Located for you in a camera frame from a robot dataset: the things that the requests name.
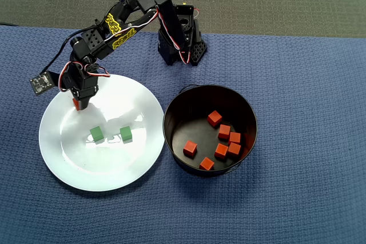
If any black camera cable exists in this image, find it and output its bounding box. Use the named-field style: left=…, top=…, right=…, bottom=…
left=42, top=0, right=129, bottom=72

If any black metal bucket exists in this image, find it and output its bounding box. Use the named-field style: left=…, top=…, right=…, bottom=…
left=162, top=83, right=258, bottom=178

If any small wrist camera board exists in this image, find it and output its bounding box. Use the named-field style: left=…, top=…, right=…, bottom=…
left=29, top=71, right=57, bottom=96

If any blue woven tablecloth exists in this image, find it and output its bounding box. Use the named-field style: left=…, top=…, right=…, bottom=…
left=0, top=25, right=366, bottom=244

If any green cube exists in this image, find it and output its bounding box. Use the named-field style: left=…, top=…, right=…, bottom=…
left=89, top=126, right=104, bottom=145
left=119, top=126, right=133, bottom=143

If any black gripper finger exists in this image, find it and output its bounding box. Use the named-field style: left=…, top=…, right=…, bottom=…
left=76, top=97, right=92, bottom=111

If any white round plate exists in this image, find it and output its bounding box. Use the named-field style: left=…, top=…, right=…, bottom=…
left=38, top=74, right=166, bottom=193

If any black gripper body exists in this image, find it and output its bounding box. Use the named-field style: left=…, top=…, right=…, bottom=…
left=60, top=65, right=100, bottom=101

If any red white servo wire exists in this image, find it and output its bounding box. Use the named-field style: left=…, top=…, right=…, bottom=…
left=156, top=12, right=192, bottom=65
left=58, top=61, right=112, bottom=93
left=103, top=8, right=159, bottom=42

